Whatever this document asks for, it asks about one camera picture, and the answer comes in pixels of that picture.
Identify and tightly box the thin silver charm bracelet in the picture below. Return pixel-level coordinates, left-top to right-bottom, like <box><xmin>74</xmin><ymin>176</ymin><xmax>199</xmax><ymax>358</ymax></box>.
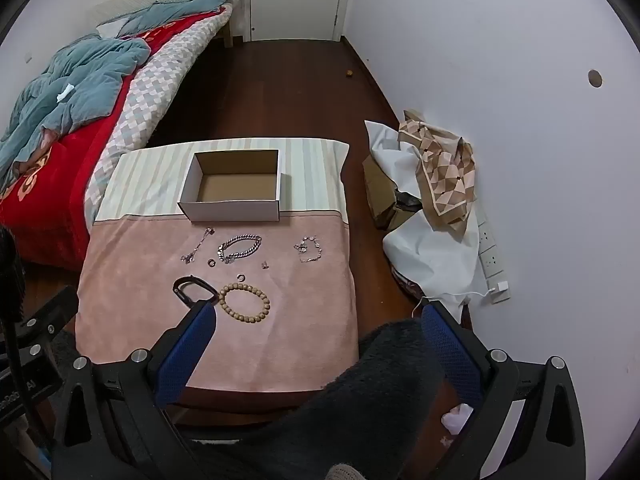
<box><xmin>180</xmin><ymin>227</ymin><xmax>216</xmax><ymax>264</ymax></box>

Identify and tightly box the white cardboard box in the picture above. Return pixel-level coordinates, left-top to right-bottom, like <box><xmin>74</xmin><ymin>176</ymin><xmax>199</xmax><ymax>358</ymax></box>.
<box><xmin>178</xmin><ymin>149</ymin><xmax>283</xmax><ymax>223</ymax></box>

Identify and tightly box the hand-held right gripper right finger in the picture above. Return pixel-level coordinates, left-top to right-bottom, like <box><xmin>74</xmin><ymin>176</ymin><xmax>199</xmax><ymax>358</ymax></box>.
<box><xmin>420</xmin><ymin>301</ymin><xmax>587</xmax><ymax>480</ymax></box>

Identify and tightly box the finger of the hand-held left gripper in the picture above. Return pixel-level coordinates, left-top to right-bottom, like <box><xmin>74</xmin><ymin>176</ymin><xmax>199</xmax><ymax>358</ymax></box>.
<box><xmin>15</xmin><ymin>285</ymin><xmax>81</xmax><ymax>336</ymax></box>

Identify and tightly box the thick silver chain bracelet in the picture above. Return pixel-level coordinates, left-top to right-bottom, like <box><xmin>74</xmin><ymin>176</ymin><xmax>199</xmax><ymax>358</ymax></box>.
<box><xmin>217</xmin><ymin>234</ymin><xmax>263</xmax><ymax>265</ymax></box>

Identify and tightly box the white power strip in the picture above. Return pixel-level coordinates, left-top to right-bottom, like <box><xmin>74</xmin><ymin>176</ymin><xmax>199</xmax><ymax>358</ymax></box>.
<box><xmin>475</xmin><ymin>215</ymin><xmax>512</xmax><ymax>306</ymax></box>

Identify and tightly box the wooden bead bracelet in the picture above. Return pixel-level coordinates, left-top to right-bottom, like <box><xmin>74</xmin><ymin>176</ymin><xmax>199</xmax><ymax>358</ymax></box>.
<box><xmin>218</xmin><ymin>283</ymin><xmax>271</xmax><ymax>324</ymax></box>

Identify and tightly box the white charger cable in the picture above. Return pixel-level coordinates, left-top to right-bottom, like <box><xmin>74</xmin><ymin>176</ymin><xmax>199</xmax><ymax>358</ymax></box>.
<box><xmin>412</xmin><ymin>287</ymin><xmax>496</xmax><ymax>318</ymax></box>

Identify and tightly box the bed with red blanket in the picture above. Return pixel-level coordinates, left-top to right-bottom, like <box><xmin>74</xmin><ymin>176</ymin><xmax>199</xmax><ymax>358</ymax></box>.
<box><xmin>0</xmin><ymin>12</ymin><xmax>226</xmax><ymax>271</ymax></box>

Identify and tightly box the brown cardboard box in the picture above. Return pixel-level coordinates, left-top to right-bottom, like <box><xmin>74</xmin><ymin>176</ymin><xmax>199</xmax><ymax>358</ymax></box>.
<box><xmin>362</xmin><ymin>154</ymin><xmax>423</xmax><ymax>231</ymax></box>

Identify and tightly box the black strap bracelet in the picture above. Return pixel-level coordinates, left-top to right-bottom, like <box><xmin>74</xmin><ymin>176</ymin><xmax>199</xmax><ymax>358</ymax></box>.
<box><xmin>172</xmin><ymin>275</ymin><xmax>219</xmax><ymax>308</ymax></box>

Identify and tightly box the brown geometric patterned scarf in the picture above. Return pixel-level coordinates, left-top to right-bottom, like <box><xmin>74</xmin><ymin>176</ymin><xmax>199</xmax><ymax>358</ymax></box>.
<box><xmin>397</xmin><ymin>109</ymin><xmax>476</xmax><ymax>236</ymax></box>

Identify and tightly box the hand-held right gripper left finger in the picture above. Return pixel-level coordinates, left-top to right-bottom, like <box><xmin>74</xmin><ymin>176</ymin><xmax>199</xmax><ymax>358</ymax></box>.
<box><xmin>52</xmin><ymin>301</ymin><xmax>219</xmax><ymax>480</ymax></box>

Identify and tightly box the blue-grey quilt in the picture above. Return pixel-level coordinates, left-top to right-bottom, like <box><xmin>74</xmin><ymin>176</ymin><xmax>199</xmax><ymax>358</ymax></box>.
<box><xmin>0</xmin><ymin>0</ymin><xmax>233</xmax><ymax>183</ymax></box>

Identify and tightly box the silver pearl bracelet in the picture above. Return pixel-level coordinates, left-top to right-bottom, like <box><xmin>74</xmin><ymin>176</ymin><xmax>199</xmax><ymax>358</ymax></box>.
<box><xmin>294</xmin><ymin>234</ymin><xmax>322</xmax><ymax>264</ymax></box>

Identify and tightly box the checkered bed quilt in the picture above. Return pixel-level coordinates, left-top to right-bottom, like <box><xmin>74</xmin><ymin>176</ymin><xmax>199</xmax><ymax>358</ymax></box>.
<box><xmin>84</xmin><ymin>2</ymin><xmax>233</xmax><ymax>223</ymax></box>

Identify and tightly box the crumpled white tissue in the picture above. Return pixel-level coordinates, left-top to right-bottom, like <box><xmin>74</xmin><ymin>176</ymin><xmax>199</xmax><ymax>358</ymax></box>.
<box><xmin>440</xmin><ymin>404</ymin><xmax>473</xmax><ymax>433</ymax></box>

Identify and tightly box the wooden bed leg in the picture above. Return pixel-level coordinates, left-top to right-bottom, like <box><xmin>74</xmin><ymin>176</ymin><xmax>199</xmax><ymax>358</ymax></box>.
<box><xmin>222</xmin><ymin>0</ymin><xmax>246</xmax><ymax>48</ymax></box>

